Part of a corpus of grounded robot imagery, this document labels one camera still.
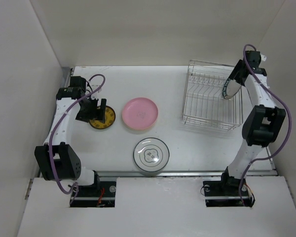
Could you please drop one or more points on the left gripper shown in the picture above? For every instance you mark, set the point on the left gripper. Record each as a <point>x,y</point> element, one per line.
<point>98,113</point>

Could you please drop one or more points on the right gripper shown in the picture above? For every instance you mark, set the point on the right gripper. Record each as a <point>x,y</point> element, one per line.
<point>235,73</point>

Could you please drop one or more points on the green rimmed white plate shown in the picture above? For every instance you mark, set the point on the green rimmed white plate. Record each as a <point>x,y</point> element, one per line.
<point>230,88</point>

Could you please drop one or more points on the small brown plate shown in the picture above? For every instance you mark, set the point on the small brown plate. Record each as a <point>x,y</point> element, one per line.
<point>110,117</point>

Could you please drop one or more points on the wire dish rack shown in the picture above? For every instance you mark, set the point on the wire dish rack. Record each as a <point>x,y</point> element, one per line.
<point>204,104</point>

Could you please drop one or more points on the pink rimmed plate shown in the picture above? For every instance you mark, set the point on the pink rimmed plate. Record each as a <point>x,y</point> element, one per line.
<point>141,109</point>

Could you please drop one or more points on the white patterned plate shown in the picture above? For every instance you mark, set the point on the white patterned plate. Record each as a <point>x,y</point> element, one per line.
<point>151,155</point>

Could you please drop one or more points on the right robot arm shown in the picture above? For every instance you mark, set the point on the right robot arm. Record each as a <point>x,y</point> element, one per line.
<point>263,123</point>

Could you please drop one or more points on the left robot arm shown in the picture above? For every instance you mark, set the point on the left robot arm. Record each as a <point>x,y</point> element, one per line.
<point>56,158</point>

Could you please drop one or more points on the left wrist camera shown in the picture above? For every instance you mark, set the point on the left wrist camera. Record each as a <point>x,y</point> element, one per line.
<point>94,89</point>

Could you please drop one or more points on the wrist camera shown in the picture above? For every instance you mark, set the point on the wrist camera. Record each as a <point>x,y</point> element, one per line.
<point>263,56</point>
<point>94,89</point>

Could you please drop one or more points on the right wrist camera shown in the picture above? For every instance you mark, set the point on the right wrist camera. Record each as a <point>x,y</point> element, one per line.
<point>263,56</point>

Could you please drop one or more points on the front aluminium rail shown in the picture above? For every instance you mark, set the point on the front aluminium rail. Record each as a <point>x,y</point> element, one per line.
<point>181,173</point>

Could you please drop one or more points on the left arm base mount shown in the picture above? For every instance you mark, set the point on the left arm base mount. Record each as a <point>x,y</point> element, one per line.
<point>95,196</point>

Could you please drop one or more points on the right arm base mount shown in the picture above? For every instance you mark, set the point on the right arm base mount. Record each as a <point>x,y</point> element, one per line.
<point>217,195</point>

